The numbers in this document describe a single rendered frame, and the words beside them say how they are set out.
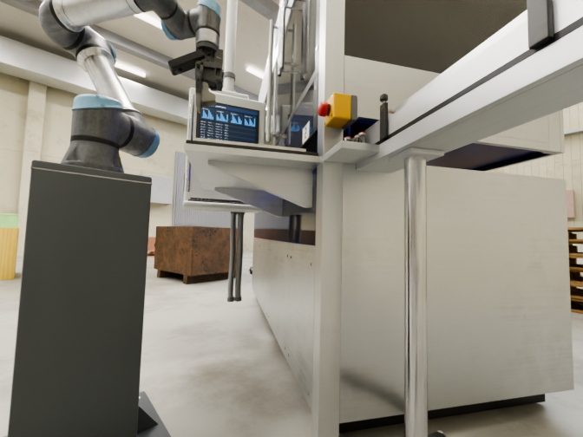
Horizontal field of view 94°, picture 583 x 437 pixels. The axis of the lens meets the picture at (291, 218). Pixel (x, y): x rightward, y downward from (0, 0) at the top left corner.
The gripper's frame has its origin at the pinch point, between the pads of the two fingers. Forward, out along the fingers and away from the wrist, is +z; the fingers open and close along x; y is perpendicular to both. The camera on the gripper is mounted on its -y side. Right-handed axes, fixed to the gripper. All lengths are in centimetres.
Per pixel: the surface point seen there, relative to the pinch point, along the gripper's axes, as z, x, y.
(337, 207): 31, -12, 43
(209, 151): 16.5, -10.5, 4.9
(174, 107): -341, 777, -157
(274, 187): 24.1, -1.9, 25.1
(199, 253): 64, 270, -21
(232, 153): 16.4, -10.4, 11.3
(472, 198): 25, -12, 93
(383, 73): -14, -12, 59
